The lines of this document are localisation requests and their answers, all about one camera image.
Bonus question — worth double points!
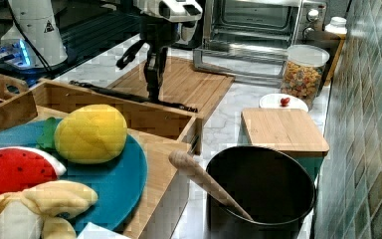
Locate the yellow plush pineapple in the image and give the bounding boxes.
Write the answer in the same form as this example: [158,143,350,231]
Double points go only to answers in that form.
[37,105,127,164]

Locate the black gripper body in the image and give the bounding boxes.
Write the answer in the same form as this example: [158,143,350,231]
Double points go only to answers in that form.
[116,15,179,70]

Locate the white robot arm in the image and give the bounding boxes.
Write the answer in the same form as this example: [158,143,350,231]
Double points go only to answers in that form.
[1,0,203,102]

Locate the plush watermelon slice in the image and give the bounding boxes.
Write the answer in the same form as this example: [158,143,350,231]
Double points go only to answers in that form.
[0,146,66,194]

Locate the stainless toaster oven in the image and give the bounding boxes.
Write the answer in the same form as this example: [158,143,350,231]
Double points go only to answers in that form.
[193,0,328,85]

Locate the cereal jar with lid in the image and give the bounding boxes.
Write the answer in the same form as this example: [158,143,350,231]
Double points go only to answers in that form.
[281,45,329,109]

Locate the large wooden cutting board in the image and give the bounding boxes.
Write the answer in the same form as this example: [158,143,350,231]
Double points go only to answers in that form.
[108,57,235,122]

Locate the tea box tray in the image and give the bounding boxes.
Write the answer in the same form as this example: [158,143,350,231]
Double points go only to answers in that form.
[0,74,38,131]

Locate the red cherry tomato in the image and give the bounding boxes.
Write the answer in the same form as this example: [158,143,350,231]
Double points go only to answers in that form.
[280,98,290,107]

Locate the white lid bottle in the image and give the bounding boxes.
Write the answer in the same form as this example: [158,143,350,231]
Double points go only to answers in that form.
[323,16,348,87]

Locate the teal round plate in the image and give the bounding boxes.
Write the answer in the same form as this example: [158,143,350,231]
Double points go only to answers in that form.
[0,120,147,232]

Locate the small white plate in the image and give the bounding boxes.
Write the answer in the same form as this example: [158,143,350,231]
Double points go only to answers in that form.
[259,94,308,112]

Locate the black utensil pot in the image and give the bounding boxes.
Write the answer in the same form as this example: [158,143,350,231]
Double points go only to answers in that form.
[204,145,315,239]

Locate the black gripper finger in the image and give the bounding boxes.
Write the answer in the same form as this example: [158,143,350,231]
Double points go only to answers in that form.
[144,53,157,100]
[156,47,168,98]

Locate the plush banana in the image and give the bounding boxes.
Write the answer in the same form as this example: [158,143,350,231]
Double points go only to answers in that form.
[0,180,98,239]

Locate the wooden drawer cabinet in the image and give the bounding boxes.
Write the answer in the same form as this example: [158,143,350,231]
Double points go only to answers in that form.
[29,114,192,239]

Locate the wooden spoon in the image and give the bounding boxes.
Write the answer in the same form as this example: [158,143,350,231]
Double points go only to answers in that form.
[168,150,253,221]

